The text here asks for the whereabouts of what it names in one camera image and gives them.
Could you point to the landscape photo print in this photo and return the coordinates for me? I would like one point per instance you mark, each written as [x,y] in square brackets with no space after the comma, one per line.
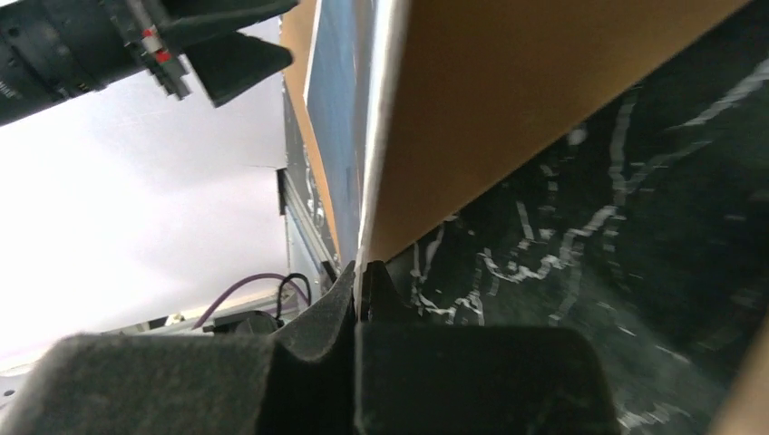
[336,99]

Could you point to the clear acrylic sheet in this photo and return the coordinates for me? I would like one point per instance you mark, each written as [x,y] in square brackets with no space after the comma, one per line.
[389,32]

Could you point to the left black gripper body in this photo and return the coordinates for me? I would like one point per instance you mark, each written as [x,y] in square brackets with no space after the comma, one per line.
[113,40]

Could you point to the brown cardboard backing board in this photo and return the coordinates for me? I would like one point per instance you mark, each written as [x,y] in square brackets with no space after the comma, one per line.
[486,85]

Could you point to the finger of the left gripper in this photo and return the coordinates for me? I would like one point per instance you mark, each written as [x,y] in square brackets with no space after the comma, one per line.
[232,64]
[212,16]

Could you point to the pink wooden picture frame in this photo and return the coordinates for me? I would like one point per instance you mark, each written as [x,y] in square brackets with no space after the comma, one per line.
[745,410]

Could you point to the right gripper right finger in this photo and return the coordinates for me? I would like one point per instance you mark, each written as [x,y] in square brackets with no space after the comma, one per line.
[412,377]

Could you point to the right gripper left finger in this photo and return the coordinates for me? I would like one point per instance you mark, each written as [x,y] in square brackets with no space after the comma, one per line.
[297,380]

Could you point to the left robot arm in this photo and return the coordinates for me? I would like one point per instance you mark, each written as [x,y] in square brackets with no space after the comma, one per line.
[55,51]

